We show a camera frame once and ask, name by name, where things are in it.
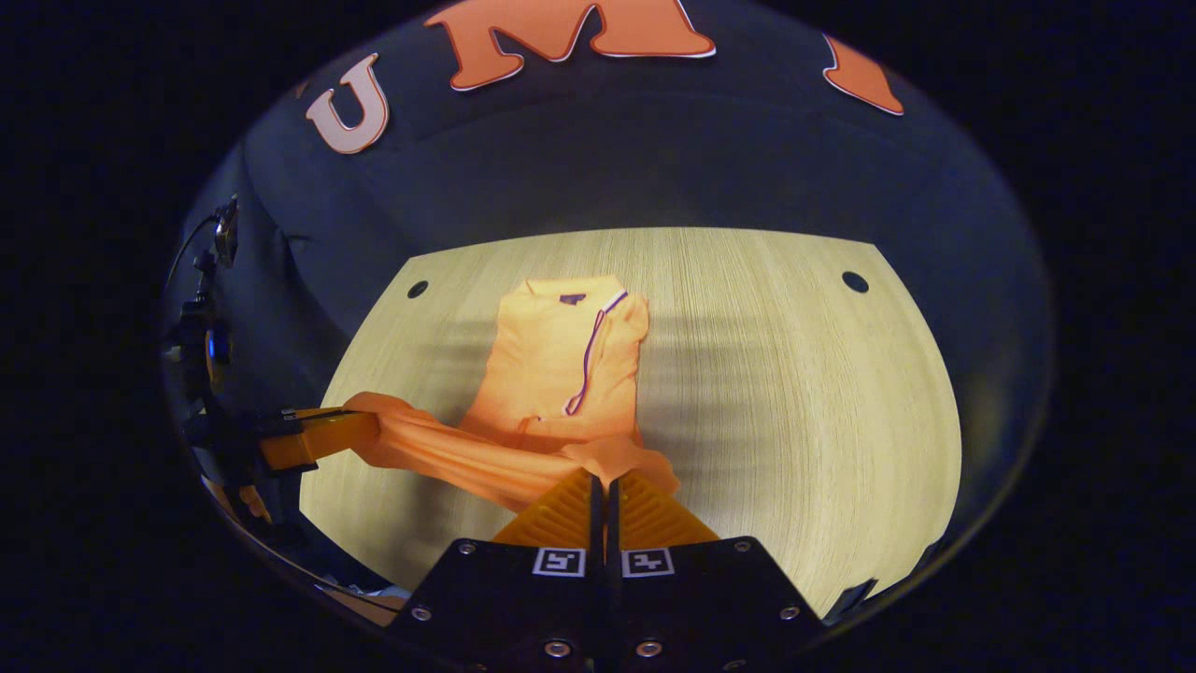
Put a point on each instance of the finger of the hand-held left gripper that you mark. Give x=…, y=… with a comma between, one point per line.
x=318, y=439

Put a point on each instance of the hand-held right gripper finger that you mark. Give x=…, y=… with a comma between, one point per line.
x=596, y=598
x=614, y=598

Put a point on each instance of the orange T-shirt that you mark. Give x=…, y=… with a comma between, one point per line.
x=561, y=355

